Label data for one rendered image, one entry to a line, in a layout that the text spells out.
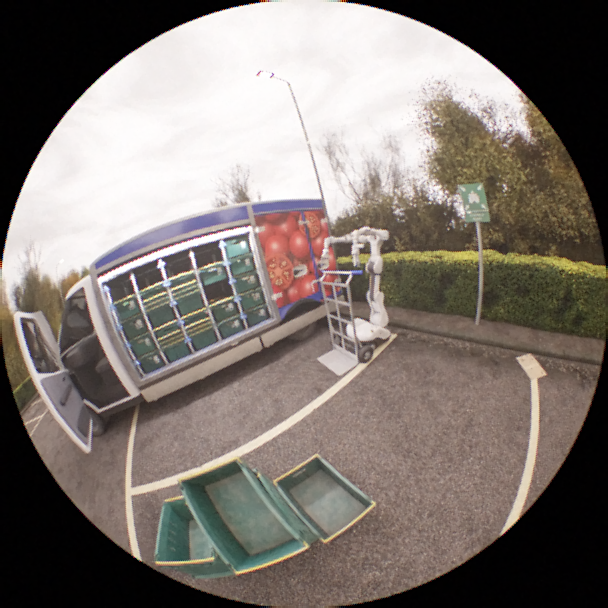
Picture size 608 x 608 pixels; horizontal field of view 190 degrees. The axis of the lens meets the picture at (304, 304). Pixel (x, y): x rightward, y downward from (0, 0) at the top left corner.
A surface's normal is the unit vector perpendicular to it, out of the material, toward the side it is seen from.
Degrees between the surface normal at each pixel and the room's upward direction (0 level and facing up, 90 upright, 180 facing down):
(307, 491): 0
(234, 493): 21
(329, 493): 0
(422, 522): 0
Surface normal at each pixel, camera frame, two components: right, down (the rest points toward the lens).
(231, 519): -0.01, -0.83
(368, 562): -0.22, -0.93
